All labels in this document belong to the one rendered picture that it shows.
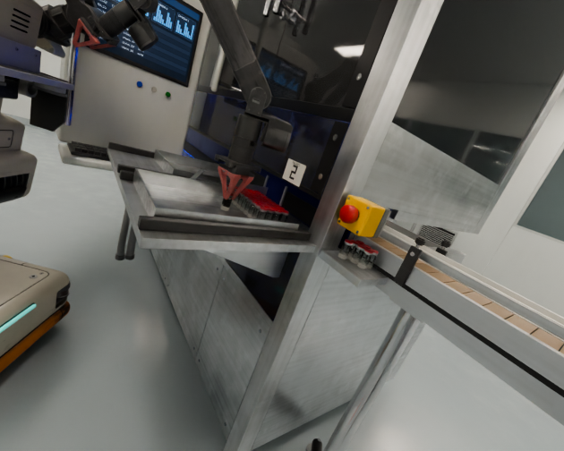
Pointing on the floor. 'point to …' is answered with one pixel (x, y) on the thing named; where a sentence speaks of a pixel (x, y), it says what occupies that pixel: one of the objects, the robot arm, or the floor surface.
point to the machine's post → (352, 154)
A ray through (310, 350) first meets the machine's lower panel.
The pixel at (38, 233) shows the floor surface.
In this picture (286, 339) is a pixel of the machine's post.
